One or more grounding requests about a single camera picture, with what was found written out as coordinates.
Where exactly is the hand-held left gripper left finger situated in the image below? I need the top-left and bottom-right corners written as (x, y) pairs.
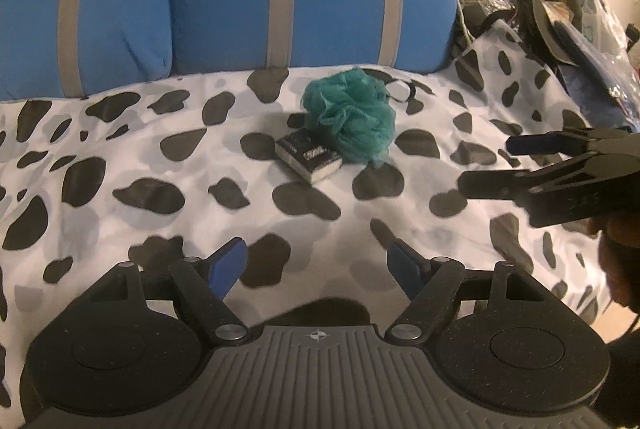
top-left (82, 238), bottom-right (249, 345)

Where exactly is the teal bath loofah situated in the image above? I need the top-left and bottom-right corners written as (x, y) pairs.
top-left (300, 66), bottom-right (397, 168)

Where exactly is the cow print blanket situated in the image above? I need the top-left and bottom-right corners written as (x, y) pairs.
top-left (0, 21), bottom-right (617, 410)

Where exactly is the black hair tie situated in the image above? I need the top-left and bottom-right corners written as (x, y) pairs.
top-left (384, 78), bottom-right (419, 103)

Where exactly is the person's right hand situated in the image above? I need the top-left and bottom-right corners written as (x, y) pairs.
top-left (597, 210), bottom-right (640, 311)

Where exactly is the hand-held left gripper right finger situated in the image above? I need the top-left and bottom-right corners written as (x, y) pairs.
top-left (384, 239), bottom-right (552, 344)

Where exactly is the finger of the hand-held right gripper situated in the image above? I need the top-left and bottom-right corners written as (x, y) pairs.
top-left (506, 126), bottom-right (640, 156)
top-left (457, 151), bottom-right (614, 206)

